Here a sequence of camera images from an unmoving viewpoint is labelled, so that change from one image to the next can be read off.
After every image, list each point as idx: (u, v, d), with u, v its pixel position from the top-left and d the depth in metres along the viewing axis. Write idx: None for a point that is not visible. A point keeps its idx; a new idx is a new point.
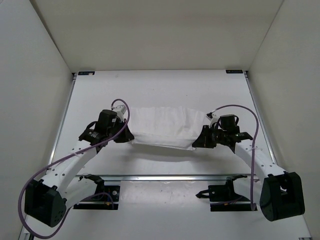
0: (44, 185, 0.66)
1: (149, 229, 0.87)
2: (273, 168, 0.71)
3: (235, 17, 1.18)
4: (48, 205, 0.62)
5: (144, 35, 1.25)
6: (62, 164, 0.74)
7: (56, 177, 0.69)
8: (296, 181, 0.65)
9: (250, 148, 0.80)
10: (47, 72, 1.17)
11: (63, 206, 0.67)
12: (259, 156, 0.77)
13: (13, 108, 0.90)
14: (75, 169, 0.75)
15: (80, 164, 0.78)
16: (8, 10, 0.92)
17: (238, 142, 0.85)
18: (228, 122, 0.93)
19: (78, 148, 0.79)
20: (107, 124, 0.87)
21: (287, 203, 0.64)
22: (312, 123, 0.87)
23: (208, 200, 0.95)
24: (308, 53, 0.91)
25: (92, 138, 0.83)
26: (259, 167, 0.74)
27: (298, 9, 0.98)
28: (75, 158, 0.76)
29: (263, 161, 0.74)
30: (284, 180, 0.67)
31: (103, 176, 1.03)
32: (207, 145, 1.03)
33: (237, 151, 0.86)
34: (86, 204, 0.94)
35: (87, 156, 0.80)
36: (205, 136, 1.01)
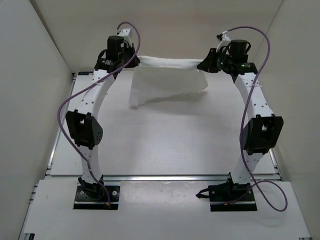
0: (80, 113, 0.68)
1: (149, 229, 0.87)
2: (263, 109, 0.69)
3: (235, 17, 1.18)
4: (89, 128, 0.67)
5: (144, 35, 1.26)
6: (89, 93, 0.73)
7: (88, 106, 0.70)
8: (279, 124, 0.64)
9: (250, 84, 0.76)
10: (47, 72, 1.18)
11: (100, 128, 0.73)
12: (255, 95, 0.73)
13: (13, 108, 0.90)
14: (100, 97, 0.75)
15: (103, 92, 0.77)
16: (8, 11, 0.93)
17: (240, 75, 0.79)
18: (239, 48, 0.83)
19: (98, 77, 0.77)
20: (119, 49, 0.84)
21: (262, 139, 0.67)
22: (312, 123, 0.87)
23: (208, 200, 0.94)
24: (308, 53, 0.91)
25: (108, 65, 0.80)
26: (251, 105, 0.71)
27: (298, 10, 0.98)
28: (98, 87, 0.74)
29: (257, 100, 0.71)
30: (269, 120, 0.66)
31: (104, 176, 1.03)
32: (210, 70, 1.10)
33: (236, 82, 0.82)
34: (86, 204, 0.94)
35: (108, 84, 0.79)
36: (211, 61, 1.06)
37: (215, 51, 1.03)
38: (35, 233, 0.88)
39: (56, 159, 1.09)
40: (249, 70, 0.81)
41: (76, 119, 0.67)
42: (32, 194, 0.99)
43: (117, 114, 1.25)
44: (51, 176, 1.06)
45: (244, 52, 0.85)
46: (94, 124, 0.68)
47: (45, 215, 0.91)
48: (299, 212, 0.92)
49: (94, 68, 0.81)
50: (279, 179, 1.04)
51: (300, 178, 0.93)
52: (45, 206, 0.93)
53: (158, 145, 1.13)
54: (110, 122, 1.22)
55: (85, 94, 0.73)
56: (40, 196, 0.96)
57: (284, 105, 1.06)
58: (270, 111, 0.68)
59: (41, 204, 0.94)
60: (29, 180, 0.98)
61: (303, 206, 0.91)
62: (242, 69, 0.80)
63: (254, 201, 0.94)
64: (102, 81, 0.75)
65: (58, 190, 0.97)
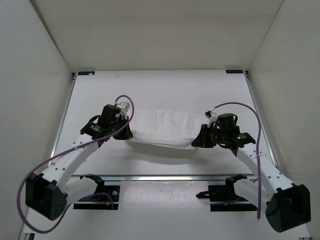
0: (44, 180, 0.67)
1: (149, 229, 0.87)
2: (280, 180, 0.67)
3: (235, 17, 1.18)
4: (47, 198, 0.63)
5: (143, 35, 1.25)
6: (63, 158, 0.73)
7: (57, 172, 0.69)
8: (306, 195, 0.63)
9: (254, 155, 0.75)
10: (47, 73, 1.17)
11: (64, 200, 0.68)
12: (265, 166, 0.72)
13: (13, 109, 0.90)
14: (75, 164, 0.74)
15: (81, 157, 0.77)
16: (8, 11, 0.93)
17: (241, 147, 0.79)
18: (227, 123, 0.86)
19: (80, 142, 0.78)
20: (111, 118, 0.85)
21: (296, 216, 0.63)
22: (312, 123, 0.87)
23: (208, 200, 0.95)
24: (308, 53, 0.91)
25: (95, 131, 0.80)
26: (266, 178, 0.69)
27: (299, 9, 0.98)
28: (76, 153, 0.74)
29: (270, 171, 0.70)
30: (292, 191, 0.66)
31: (104, 176, 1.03)
32: (206, 145, 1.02)
33: (239, 155, 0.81)
34: (86, 204, 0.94)
35: (89, 150, 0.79)
36: (204, 136, 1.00)
37: (207, 127, 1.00)
38: (36, 233, 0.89)
39: None
40: (245, 141, 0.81)
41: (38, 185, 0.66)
42: None
43: None
44: None
45: (235, 125, 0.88)
46: (55, 196, 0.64)
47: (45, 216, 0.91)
48: None
49: (80, 132, 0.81)
50: None
51: (300, 178, 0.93)
52: None
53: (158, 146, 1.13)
54: None
55: (59, 159, 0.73)
56: None
57: (285, 105, 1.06)
58: (288, 180, 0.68)
59: None
60: None
61: None
62: (239, 141, 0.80)
63: None
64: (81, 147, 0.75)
65: None
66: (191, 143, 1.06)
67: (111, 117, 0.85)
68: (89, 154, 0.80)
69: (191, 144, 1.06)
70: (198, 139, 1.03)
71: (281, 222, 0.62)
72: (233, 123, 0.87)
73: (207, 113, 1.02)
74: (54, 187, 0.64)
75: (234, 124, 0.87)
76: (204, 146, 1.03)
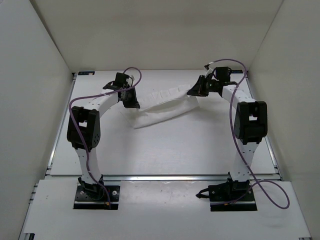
0: (85, 109, 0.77)
1: (149, 229, 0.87)
2: (247, 99, 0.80)
3: (235, 17, 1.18)
4: (91, 125, 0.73)
5: (143, 34, 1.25)
6: (96, 100, 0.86)
7: (94, 106, 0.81)
8: (263, 107, 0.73)
9: (233, 89, 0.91)
10: (47, 72, 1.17)
11: (99, 130, 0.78)
12: (239, 93, 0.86)
13: (13, 109, 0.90)
14: (105, 105, 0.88)
15: (108, 103, 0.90)
16: (8, 12, 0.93)
17: (225, 86, 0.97)
18: (222, 71, 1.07)
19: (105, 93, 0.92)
20: (124, 81, 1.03)
21: (254, 127, 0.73)
22: (312, 122, 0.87)
23: (208, 200, 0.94)
24: (308, 53, 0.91)
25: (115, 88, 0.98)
26: (237, 99, 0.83)
27: (299, 9, 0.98)
28: (106, 97, 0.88)
29: (242, 95, 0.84)
30: (255, 108, 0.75)
31: (104, 176, 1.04)
32: (200, 93, 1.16)
33: (224, 94, 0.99)
34: (86, 204, 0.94)
35: (112, 99, 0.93)
36: (200, 85, 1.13)
37: (205, 77, 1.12)
38: (35, 233, 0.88)
39: (57, 159, 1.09)
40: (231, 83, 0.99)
41: (79, 118, 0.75)
42: (32, 193, 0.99)
43: (116, 114, 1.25)
44: (51, 176, 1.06)
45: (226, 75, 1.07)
46: (96, 121, 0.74)
47: (45, 215, 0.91)
48: (299, 212, 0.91)
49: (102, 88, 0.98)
50: (279, 179, 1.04)
51: (300, 178, 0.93)
52: (45, 206, 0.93)
53: (158, 145, 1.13)
54: (110, 123, 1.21)
55: (92, 100, 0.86)
56: (41, 196, 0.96)
57: (285, 106, 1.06)
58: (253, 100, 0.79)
59: (42, 204, 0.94)
60: (29, 180, 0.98)
61: (303, 206, 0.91)
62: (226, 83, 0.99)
63: (254, 201, 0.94)
64: (109, 95, 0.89)
65: (58, 190, 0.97)
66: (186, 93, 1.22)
67: (123, 79, 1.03)
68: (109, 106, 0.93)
69: (187, 93, 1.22)
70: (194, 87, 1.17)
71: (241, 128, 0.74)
72: (227, 72, 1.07)
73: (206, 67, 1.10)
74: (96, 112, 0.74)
75: (227, 73, 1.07)
76: (199, 94, 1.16)
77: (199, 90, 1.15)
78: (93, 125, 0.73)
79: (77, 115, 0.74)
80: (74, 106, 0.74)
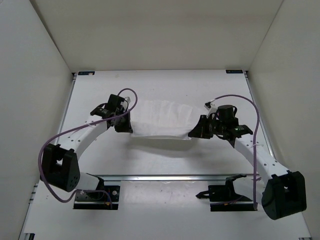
0: (61, 148, 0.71)
1: (149, 229, 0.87)
2: (276, 168, 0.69)
3: (235, 17, 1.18)
4: (65, 168, 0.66)
5: (143, 34, 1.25)
6: (77, 133, 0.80)
7: (72, 143, 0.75)
8: (300, 181, 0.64)
9: (251, 145, 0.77)
10: (47, 72, 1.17)
11: (77, 172, 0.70)
12: (262, 154, 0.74)
13: (13, 109, 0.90)
14: (88, 139, 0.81)
15: (92, 135, 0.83)
16: (8, 11, 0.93)
17: (238, 138, 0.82)
18: (227, 114, 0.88)
19: (91, 121, 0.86)
20: (117, 104, 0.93)
21: (290, 203, 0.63)
22: (312, 123, 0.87)
23: (208, 200, 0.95)
24: (308, 54, 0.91)
25: (105, 113, 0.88)
26: (262, 166, 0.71)
27: (299, 10, 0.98)
28: (89, 129, 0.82)
29: (266, 159, 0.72)
30: (287, 178, 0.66)
31: (104, 176, 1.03)
32: (204, 136, 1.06)
33: (236, 145, 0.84)
34: (86, 204, 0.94)
35: (99, 129, 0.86)
36: (202, 126, 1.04)
37: (206, 117, 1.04)
38: (35, 233, 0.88)
39: None
40: (243, 132, 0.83)
41: (54, 157, 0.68)
42: (32, 194, 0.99)
43: None
44: None
45: (232, 116, 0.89)
46: (73, 165, 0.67)
47: (45, 216, 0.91)
48: (299, 212, 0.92)
49: (90, 114, 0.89)
50: None
51: None
52: (45, 206, 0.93)
53: (158, 145, 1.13)
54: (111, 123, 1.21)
55: (73, 133, 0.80)
56: (41, 196, 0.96)
57: (284, 107, 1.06)
58: (283, 168, 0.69)
59: (42, 205, 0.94)
60: (29, 181, 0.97)
61: None
62: (238, 132, 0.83)
63: None
64: (94, 124, 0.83)
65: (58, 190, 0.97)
66: (188, 134, 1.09)
67: (116, 103, 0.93)
68: (98, 133, 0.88)
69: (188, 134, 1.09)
70: (195, 129, 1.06)
71: (275, 207, 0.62)
72: (232, 113, 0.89)
73: (207, 105, 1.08)
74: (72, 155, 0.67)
75: (233, 116, 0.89)
76: (202, 137, 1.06)
77: (201, 133, 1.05)
78: (68, 169, 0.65)
79: (51, 156, 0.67)
80: (48, 145, 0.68)
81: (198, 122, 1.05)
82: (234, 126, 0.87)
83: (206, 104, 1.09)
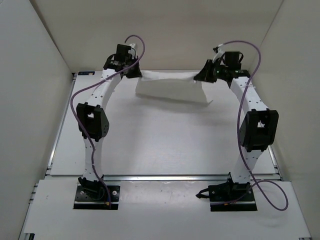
0: (90, 105, 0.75)
1: (149, 229, 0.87)
2: (258, 104, 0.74)
3: (235, 17, 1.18)
4: (97, 122, 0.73)
5: (143, 34, 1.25)
6: (98, 89, 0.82)
7: (97, 100, 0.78)
8: (274, 118, 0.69)
9: (244, 86, 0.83)
10: (47, 72, 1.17)
11: (107, 120, 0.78)
12: (250, 93, 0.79)
13: (13, 109, 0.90)
14: (108, 92, 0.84)
15: (111, 88, 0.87)
16: (8, 12, 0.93)
17: (235, 79, 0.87)
18: (232, 57, 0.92)
19: (106, 75, 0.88)
20: (125, 54, 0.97)
21: (260, 136, 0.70)
22: (311, 122, 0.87)
23: (208, 200, 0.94)
24: (308, 53, 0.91)
25: (116, 65, 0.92)
26: (247, 102, 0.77)
27: (299, 10, 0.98)
28: (107, 83, 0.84)
29: (252, 97, 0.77)
30: (265, 116, 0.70)
31: (105, 176, 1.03)
32: (207, 79, 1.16)
33: (232, 86, 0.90)
34: (86, 204, 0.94)
35: (115, 82, 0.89)
36: (207, 70, 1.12)
37: (212, 62, 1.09)
38: (35, 233, 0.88)
39: (57, 159, 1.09)
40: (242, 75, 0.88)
41: (86, 111, 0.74)
42: (32, 194, 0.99)
43: (116, 114, 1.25)
44: (51, 176, 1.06)
45: (237, 59, 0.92)
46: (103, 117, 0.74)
47: (45, 215, 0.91)
48: (299, 212, 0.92)
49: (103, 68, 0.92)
50: (279, 180, 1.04)
51: (299, 178, 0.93)
52: (45, 206, 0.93)
53: (158, 144, 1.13)
54: (111, 122, 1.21)
55: (94, 90, 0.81)
56: (41, 196, 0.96)
57: (284, 106, 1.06)
58: (264, 106, 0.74)
59: (42, 204, 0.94)
60: (29, 181, 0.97)
61: (303, 206, 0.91)
62: (236, 74, 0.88)
63: (254, 201, 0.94)
64: (110, 78, 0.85)
65: (58, 190, 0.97)
66: (193, 78, 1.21)
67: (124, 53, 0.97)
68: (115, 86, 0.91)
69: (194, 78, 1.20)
70: (202, 73, 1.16)
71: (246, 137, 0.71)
72: (238, 56, 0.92)
73: (214, 50, 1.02)
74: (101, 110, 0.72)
75: (238, 60, 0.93)
76: (205, 80, 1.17)
77: (205, 76, 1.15)
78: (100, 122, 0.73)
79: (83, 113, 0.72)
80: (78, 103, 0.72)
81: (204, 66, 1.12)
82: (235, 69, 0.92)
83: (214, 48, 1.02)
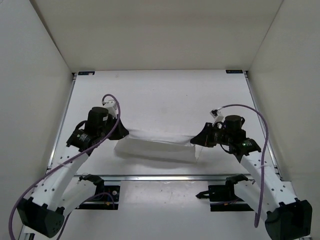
0: (34, 202, 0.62)
1: (149, 229, 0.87)
2: (284, 194, 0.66)
3: (235, 17, 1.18)
4: (41, 223, 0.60)
5: (143, 35, 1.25)
6: (52, 177, 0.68)
7: (46, 195, 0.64)
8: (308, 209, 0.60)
9: (258, 166, 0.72)
10: (47, 72, 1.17)
11: (59, 216, 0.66)
12: (269, 178, 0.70)
13: (13, 109, 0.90)
14: (66, 179, 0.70)
15: (71, 172, 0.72)
16: (8, 11, 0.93)
17: (245, 156, 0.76)
18: (235, 125, 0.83)
19: (67, 156, 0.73)
20: (98, 123, 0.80)
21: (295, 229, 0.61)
22: (312, 123, 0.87)
23: (208, 200, 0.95)
24: (308, 53, 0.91)
25: (82, 142, 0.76)
26: (269, 190, 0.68)
27: (299, 10, 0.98)
28: (65, 169, 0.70)
29: (274, 184, 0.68)
30: (294, 205, 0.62)
31: (103, 176, 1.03)
32: (208, 144, 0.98)
33: (242, 162, 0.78)
34: (87, 204, 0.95)
35: (78, 164, 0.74)
36: (207, 135, 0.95)
37: (212, 125, 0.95)
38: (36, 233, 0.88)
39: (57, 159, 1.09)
40: (252, 148, 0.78)
41: (28, 212, 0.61)
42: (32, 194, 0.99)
43: None
44: None
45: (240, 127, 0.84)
46: (48, 219, 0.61)
47: None
48: None
49: (66, 144, 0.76)
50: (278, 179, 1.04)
51: (299, 178, 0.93)
52: None
53: None
54: None
55: (48, 178, 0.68)
56: None
57: (284, 106, 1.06)
58: (291, 195, 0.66)
59: None
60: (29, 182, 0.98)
61: None
62: (245, 147, 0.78)
63: None
64: (69, 163, 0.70)
65: None
66: (190, 141, 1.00)
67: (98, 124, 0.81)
68: (79, 167, 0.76)
69: (190, 141, 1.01)
70: (200, 138, 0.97)
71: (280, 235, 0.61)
72: (240, 125, 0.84)
73: (213, 112, 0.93)
74: (45, 214, 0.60)
75: (240, 127, 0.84)
76: (205, 144, 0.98)
77: (205, 141, 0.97)
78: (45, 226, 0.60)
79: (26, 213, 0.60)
80: (20, 201, 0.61)
81: (203, 130, 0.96)
82: (242, 140, 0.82)
83: (212, 111, 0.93)
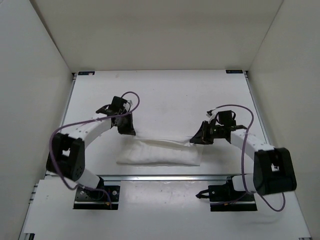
0: (70, 137, 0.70)
1: (149, 230, 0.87)
2: (264, 145, 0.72)
3: (235, 17, 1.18)
4: (72, 153, 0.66)
5: (143, 35, 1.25)
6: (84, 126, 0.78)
7: (81, 133, 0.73)
8: (287, 157, 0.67)
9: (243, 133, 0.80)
10: (47, 72, 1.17)
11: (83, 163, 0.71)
12: (251, 139, 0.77)
13: (13, 109, 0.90)
14: (94, 132, 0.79)
15: (97, 130, 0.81)
16: (8, 11, 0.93)
17: (233, 131, 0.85)
18: (225, 114, 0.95)
19: (96, 117, 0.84)
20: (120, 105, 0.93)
21: (278, 179, 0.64)
22: (312, 122, 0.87)
23: (208, 200, 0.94)
24: (308, 53, 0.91)
25: (108, 113, 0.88)
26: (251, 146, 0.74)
27: (299, 9, 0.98)
28: (96, 123, 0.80)
29: (256, 141, 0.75)
30: (275, 156, 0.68)
31: (104, 176, 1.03)
32: (205, 140, 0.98)
33: (233, 140, 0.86)
34: (86, 204, 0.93)
35: (102, 128, 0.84)
36: (203, 130, 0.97)
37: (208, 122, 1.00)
38: (35, 233, 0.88)
39: None
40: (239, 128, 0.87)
41: (62, 145, 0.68)
42: (32, 194, 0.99)
43: None
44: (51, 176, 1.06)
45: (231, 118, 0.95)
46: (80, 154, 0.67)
47: (45, 216, 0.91)
48: (299, 212, 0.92)
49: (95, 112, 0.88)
50: None
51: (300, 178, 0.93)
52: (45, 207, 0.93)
53: None
54: None
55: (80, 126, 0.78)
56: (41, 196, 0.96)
57: (285, 106, 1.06)
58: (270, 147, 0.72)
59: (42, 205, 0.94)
60: (29, 181, 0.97)
61: (303, 206, 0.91)
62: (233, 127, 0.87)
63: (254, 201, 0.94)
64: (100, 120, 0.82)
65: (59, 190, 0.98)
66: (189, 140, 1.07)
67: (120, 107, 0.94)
68: (101, 131, 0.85)
69: (190, 140, 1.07)
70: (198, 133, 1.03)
71: (264, 182, 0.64)
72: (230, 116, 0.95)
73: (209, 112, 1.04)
74: (79, 144, 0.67)
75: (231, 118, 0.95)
76: (203, 140, 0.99)
77: (202, 136, 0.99)
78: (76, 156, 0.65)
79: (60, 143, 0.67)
80: (57, 133, 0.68)
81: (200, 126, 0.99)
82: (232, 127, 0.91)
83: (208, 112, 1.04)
